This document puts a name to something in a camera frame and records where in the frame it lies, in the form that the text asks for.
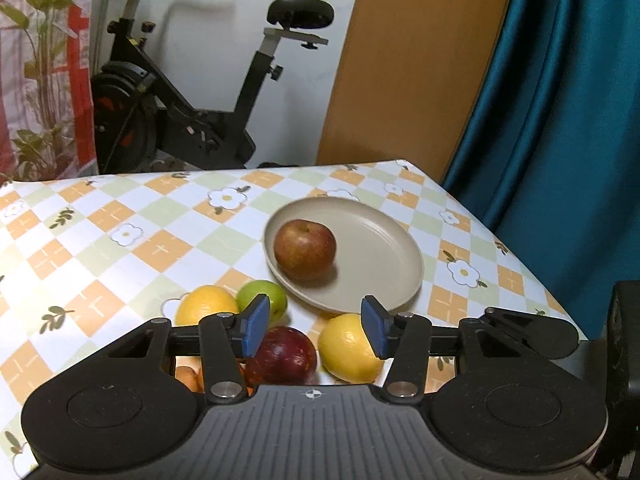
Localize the black exercise bike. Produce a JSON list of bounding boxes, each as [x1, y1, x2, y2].
[[91, 0, 335, 175]]

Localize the teal curtain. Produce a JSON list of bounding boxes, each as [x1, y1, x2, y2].
[[440, 0, 640, 341]]

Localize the dark purple mangosteen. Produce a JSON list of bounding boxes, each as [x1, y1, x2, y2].
[[244, 326, 319, 387]]

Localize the printed plant backdrop cloth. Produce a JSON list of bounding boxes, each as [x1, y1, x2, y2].
[[0, 0, 98, 181]]

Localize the wooden board panel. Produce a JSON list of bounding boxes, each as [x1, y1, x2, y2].
[[316, 0, 518, 183]]

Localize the yellow lemon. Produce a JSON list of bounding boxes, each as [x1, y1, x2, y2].
[[175, 285, 241, 328], [318, 313, 386, 385]]

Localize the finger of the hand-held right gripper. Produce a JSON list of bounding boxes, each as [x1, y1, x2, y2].
[[482, 306, 580, 360]]

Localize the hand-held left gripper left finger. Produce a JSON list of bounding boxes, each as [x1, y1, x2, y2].
[[102, 294, 272, 406]]

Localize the green lime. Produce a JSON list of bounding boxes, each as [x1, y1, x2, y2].
[[236, 280, 287, 325]]

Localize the reddish brown apple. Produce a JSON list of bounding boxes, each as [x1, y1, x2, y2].
[[274, 220, 337, 281]]

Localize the checkered floral tablecloth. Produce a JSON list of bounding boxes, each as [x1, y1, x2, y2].
[[0, 160, 590, 480]]

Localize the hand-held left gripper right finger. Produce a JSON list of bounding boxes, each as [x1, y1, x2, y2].
[[361, 295, 521, 405]]

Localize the beige round plate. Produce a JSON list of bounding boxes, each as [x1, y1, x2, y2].
[[263, 196, 425, 314]]

